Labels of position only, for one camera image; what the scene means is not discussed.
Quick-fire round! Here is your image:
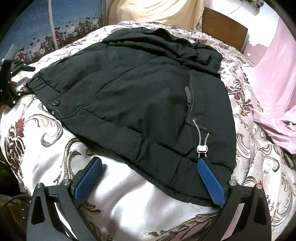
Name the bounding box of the olive cloth on wall unit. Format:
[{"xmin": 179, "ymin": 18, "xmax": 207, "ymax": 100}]
[{"xmin": 246, "ymin": 0, "xmax": 264, "ymax": 8}]

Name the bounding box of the black padded jacket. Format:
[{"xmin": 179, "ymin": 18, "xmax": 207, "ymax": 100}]
[{"xmin": 27, "ymin": 28, "xmax": 236, "ymax": 206}]

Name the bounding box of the yellow hanging sheet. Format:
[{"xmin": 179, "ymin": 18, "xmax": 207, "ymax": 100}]
[{"xmin": 106, "ymin": 0, "xmax": 205, "ymax": 31}]

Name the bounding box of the blue fabric wardrobe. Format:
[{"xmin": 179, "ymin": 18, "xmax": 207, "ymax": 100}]
[{"xmin": 1, "ymin": 1, "xmax": 105, "ymax": 64}]

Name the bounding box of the pink curtain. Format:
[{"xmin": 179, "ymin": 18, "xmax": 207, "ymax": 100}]
[{"xmin": 247, "ymin": 19, "xmax": 295, "ymax": 155}]

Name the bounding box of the floral satin bed cover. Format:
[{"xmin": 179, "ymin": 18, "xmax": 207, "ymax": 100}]
[{"xmin": 1, "ymin": 26, "xmax": 295, "ymax": 240}]

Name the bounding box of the brown wooden headboard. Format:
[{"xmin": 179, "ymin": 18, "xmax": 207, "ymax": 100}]
[{"xmin": 202, "ymin": 7, "xmax": 248, "ymax": 53}]

